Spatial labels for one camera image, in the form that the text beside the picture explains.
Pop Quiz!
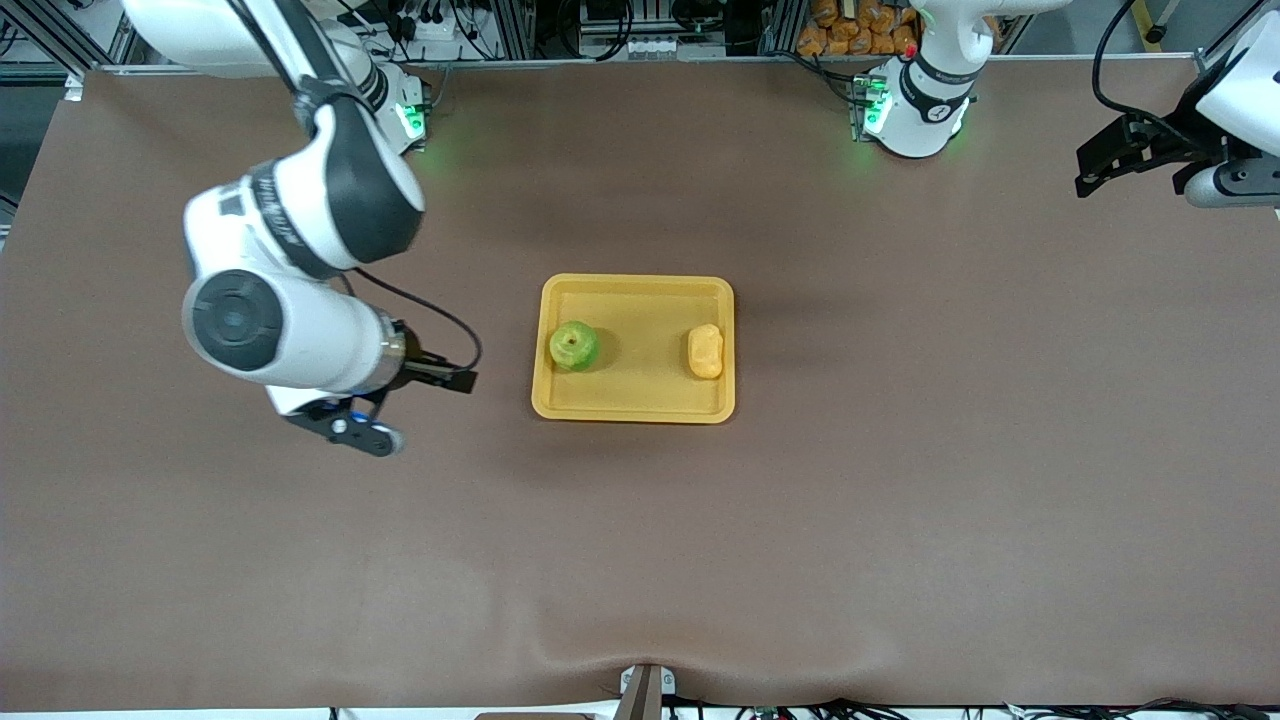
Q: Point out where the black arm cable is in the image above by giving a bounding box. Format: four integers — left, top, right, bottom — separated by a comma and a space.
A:
344, 266, 484, 372
1091, 0, 1217, 151

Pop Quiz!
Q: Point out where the yellow rectangular plastic tray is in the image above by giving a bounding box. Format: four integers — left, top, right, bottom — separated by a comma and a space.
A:
531, 273, 737, 425

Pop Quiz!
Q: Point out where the metal table edge bracket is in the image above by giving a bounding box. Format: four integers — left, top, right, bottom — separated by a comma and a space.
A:
619, 663, 678, 720

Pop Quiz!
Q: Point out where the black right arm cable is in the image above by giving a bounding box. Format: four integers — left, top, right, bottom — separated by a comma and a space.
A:
344, 266, 484, 372

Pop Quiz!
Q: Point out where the white power strip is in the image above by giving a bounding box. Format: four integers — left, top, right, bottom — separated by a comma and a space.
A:
412, 8, 483, 63

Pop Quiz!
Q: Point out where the yellow potato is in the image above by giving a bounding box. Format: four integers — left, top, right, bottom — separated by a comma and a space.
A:
686, 322, 725, 381

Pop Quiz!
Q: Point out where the green apple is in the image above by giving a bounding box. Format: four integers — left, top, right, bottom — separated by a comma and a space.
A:
548, 319, 602, 374

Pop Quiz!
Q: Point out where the bag of orange buns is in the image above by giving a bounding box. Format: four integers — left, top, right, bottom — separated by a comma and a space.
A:
796, 0, 923, 57

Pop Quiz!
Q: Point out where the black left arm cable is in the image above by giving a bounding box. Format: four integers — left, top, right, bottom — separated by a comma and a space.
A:
1091, 0, 1217, 151

